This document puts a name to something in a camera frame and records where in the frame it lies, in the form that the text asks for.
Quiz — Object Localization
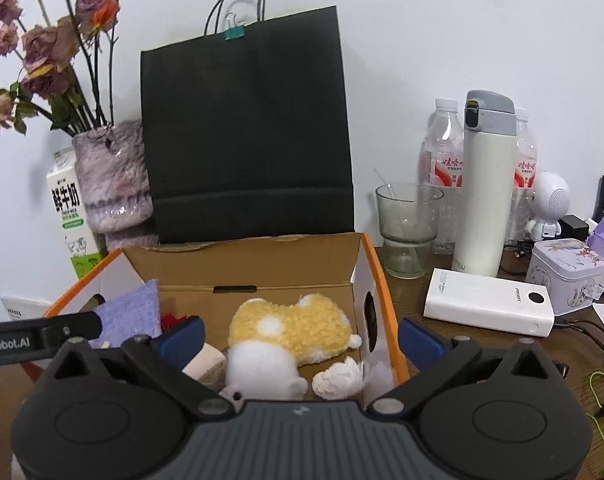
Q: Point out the red artificial rose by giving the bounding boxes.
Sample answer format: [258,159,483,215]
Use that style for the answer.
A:
[160,313,190,334]

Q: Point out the purple woven cloth pouch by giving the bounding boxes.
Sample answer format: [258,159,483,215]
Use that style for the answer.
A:
[90,280,162,349]

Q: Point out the yellow white plush toy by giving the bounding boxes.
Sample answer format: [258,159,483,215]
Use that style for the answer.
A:
[221,294,361,406]

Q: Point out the white green milk carton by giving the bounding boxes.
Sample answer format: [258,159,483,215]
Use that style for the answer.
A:
[46,148,108,278]

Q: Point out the white power bank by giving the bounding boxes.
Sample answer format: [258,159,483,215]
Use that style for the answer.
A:
[423,269,556,338]

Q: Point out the red cardboard box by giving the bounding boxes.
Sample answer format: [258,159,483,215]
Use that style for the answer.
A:
[47,233,409,404]

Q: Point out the white floral tin box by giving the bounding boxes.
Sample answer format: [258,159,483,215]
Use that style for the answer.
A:
[525,238,604,316]

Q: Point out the white thermos bottle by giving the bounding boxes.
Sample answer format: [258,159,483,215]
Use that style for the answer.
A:
[453,90,516,278]

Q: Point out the purple ceramic vase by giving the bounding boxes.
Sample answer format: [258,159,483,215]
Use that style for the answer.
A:
[73,120,159,250]

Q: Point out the clear glass cup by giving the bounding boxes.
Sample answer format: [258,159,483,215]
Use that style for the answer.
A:
[375,170,444,280]

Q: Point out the right clear water bottle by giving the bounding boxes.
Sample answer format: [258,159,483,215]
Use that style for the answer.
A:
[506,107,538,244]

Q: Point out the clear water bottle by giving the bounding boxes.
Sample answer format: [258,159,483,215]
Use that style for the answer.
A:
[418,98,464,255]
[506,107,538,244]

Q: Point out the left clear water bottle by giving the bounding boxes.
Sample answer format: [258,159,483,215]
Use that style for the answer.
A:
[418,98,464,255]

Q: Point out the dried rose bouquet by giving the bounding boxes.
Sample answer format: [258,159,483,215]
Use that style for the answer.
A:
[0,0,121,138]

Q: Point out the black paper bag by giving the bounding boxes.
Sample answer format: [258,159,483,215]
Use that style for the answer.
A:
[140,0,354,245]

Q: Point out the green binder clip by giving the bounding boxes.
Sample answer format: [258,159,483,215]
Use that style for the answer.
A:
[224,12,245,41]

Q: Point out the white wall panel box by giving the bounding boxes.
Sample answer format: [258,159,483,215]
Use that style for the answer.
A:
[0,296,52,321]

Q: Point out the green earphone cable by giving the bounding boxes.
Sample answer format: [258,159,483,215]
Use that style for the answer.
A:
[584,369,604,480]

